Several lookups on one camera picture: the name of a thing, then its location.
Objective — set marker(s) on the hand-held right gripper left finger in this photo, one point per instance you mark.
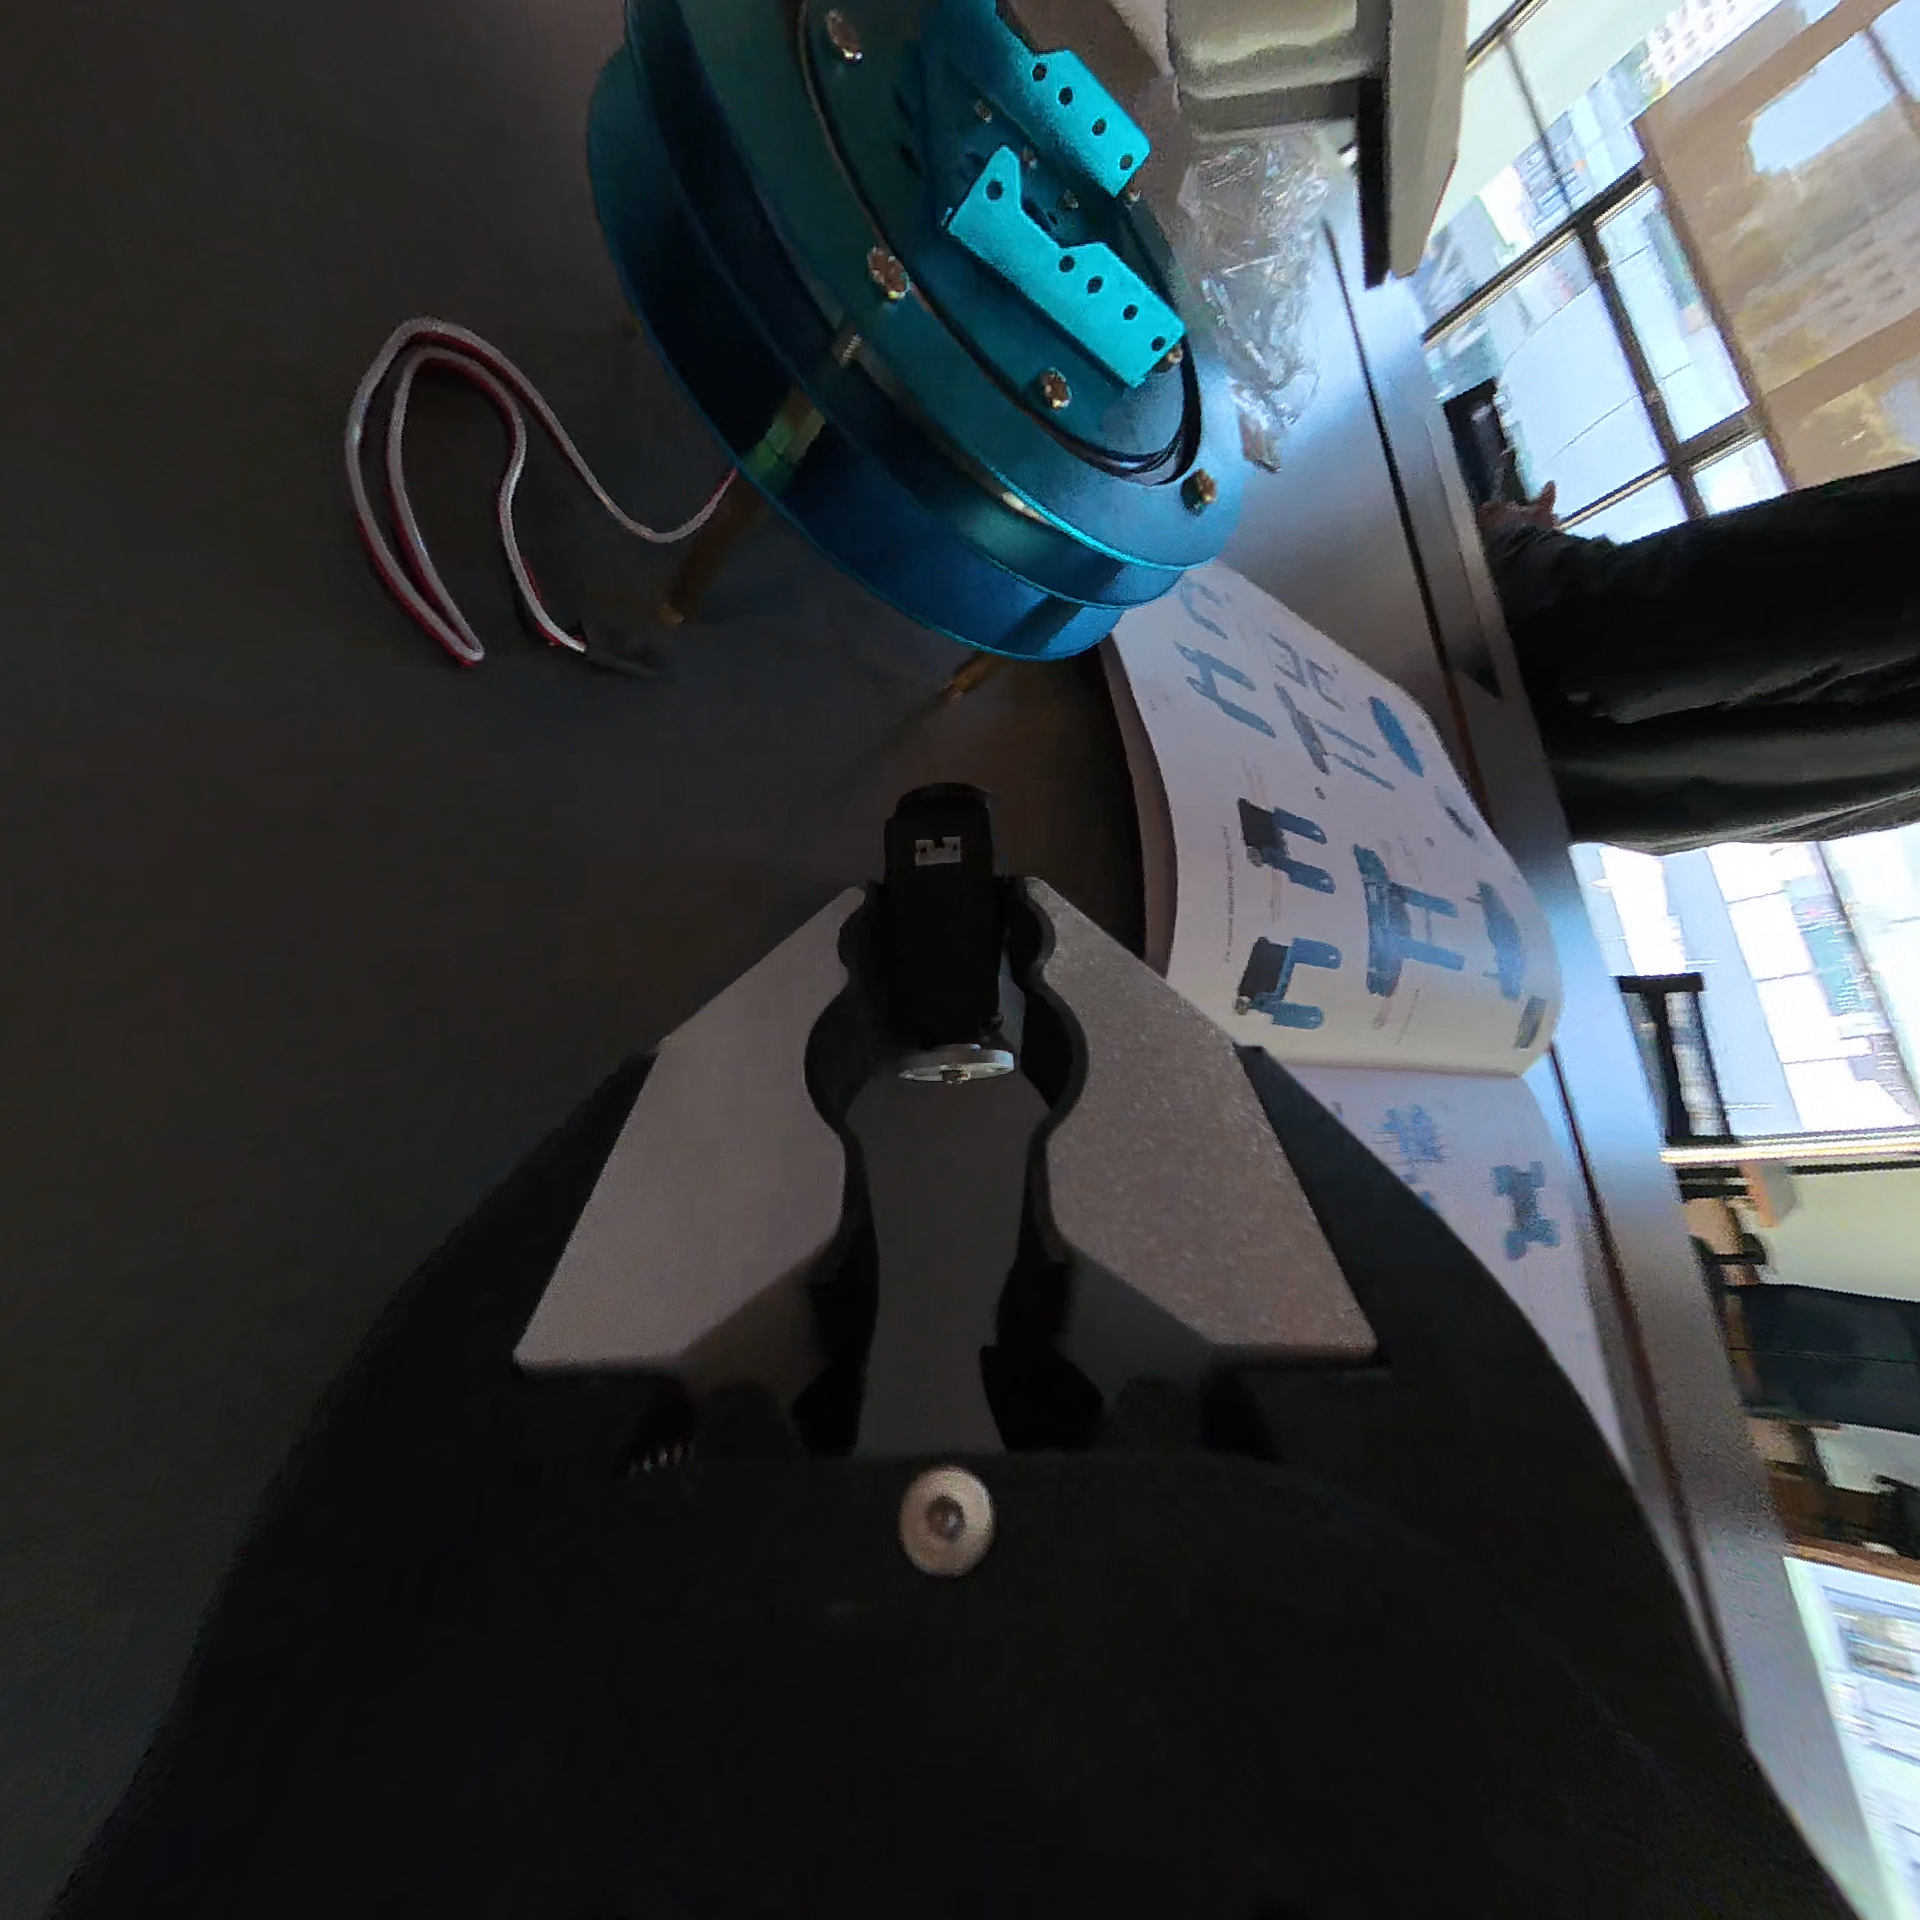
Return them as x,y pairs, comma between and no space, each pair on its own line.
691,1202

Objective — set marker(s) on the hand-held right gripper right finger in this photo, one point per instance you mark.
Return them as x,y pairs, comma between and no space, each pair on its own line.
1202,1202

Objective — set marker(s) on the black servo motor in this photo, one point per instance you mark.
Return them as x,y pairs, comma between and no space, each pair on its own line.
953,945

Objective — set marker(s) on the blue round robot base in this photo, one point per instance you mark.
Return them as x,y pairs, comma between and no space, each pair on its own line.
839,391

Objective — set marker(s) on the dark desk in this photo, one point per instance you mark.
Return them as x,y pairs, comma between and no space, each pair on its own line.
301,902

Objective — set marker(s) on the white instruction manual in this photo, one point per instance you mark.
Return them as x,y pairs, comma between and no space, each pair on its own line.
1320,810

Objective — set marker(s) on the black stool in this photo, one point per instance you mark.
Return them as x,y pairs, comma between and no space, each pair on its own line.
1674,1051

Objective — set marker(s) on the clear plastic bag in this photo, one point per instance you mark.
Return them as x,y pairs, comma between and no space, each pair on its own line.
1262,286

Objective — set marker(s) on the large window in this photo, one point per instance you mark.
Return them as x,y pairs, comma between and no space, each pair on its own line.
1725,149

